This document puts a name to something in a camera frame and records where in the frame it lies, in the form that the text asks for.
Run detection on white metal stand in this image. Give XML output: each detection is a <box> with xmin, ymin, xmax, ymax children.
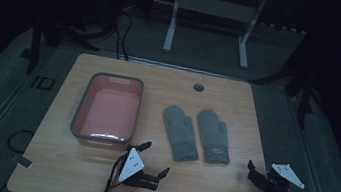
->
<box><xmin>160</xmin><ymin>0</ymin><xmax>269</xmax><ymax>72</ymax></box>

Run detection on black looped cable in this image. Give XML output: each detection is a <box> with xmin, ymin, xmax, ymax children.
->
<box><xmin>5</xmin><ymin>127</ymin><xmax>36</xmax><ymax>156</ymax></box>

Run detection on grey table grommet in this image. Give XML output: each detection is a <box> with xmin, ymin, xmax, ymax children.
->
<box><xmin>191</xmin><ymin>82</ymin><xmax>206</xmax><ymax>94</ymax></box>

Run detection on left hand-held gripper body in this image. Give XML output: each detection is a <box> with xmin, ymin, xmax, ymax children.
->
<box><xmin>115</xmin><ymin>145</ymin><xmax>166</xmax><ymax>192</ymax></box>

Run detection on pink bin with grey rim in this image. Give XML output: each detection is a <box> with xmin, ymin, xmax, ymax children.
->
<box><xmin>67</xmin><ymin>68</ymin><xmax>146</xmax><ymax>155</ymax></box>

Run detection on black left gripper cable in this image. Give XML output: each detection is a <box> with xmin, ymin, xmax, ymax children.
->
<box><xmin>103</xmin><ymin>147</ymin><xmax>131</xmax><ymax>192</ymax></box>

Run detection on black floor cables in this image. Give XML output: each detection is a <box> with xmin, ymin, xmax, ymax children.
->
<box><xmin>108</xmin><ymin>9</ymin><xmax>137</xmax><ymax>62</ymax></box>

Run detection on grey tape strip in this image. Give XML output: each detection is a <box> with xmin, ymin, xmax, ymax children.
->
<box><xmin>8</xmin><ymin>152</ymin><xmax>35</xmax><ymax>170</ymax></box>

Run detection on plain grey mitten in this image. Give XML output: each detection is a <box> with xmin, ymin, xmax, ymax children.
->
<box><xmin>156</xmin><ymin>103</ymin><xmax>207</xmax><ymax>166</ymax></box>

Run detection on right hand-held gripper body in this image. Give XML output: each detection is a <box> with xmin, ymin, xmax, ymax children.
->
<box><xmin>257</xmin><ymin>159</ymin><xmax>309</xmax><ymax>192</ymax></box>

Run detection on black tripod stand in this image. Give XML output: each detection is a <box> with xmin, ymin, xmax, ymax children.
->
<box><xmin>17</xmin><ymin>11</ymin><xmax>104</xmax><ymax>85</ymax></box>
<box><xmin>243</xmin><ymin>50</ymin><xmax>322</xmax><ymax>131</ymax></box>

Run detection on grey mitten with label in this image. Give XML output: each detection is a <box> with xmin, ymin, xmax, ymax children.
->
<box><xmin>190</xmin><ymin>107</ymin><xmax>238</xmax><ymax>167</ymax></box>

